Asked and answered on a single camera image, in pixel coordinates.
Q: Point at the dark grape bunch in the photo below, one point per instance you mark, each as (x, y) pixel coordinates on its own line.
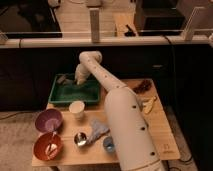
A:
(143, 87)

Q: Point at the blue cup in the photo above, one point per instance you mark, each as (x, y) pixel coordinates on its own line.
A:
(108, 144)

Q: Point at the green plastic tray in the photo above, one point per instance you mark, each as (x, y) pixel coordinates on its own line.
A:
(62, 95)

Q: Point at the white post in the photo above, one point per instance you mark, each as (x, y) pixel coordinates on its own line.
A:
(192, 23)
(94, 22)

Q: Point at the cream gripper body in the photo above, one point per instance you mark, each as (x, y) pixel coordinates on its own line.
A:
(80, 76)

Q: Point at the wooden table board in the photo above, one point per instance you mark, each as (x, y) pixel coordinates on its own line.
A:
(71, 155)

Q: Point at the small metal cup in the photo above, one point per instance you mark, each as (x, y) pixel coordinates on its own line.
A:
(80, 139)

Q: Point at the white post left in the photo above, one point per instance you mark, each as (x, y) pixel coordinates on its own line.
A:
(94, 22)

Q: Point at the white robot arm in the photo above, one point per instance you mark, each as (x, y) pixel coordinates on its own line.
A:
(134, 146)

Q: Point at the white paper cup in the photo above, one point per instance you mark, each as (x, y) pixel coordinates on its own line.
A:
(77, 109)

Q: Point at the black object on floor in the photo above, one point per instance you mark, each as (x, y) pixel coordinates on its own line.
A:
(129, 32)

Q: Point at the white horizontal rail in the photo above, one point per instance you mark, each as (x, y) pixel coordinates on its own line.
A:
(105, 41)

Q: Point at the white post right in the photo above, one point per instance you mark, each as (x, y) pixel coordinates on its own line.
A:
(192, 23)

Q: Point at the red bowl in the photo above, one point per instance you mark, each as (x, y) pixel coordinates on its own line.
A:
(47, 146)

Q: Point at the purple bowl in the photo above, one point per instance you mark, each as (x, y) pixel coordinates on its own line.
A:
(49, 120)

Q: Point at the white spoon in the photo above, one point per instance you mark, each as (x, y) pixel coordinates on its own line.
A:
(50, 143)

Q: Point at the black brush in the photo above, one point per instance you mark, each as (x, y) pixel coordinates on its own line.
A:
(63, 80)

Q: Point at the blue grey cloth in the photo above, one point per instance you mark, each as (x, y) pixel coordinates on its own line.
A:
(98, 129)

